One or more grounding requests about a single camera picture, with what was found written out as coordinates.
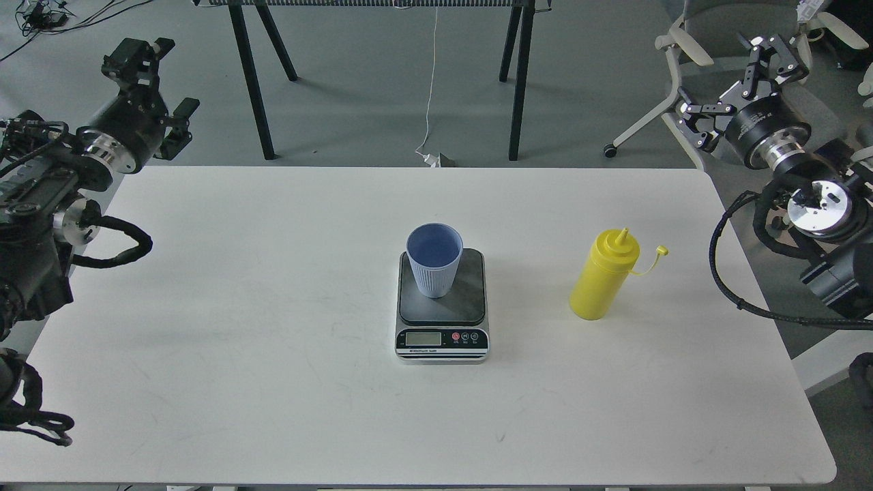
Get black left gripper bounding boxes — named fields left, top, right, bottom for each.
left=76, top=38, right=201, bottom=175

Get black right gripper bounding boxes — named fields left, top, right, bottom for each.
left=677, top=32, right=812, bottom=171

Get yellow squeeze bottle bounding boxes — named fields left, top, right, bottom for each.
left=569, top=228, right=668, bottom=321

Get blue ribbed plastic cup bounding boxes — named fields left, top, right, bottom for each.
left=405, top=223, right=464, bottom=299

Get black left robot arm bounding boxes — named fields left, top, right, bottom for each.
left=1, top=38, right=200, bottom=338

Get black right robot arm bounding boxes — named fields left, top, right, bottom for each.
left=677, top=34, right=872, bottom=331

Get digital kitchen scale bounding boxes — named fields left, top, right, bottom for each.
left=394, top=248, right=492, bottom=364

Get grey office chair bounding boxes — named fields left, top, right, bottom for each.
left=603, top=1, right=871, bottom=158

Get black metal table legs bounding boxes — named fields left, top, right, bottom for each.
left=192, top=1, right=540, bottom=164

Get white power plug adapter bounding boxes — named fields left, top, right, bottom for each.
left=423, top=153, right=458, bottom=168

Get black floor cables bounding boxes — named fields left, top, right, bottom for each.
left=0, top=0, right=154, bottom=63

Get white hanging cable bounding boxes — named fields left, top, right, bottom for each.
left=415, top=0, right=439, bottom=159

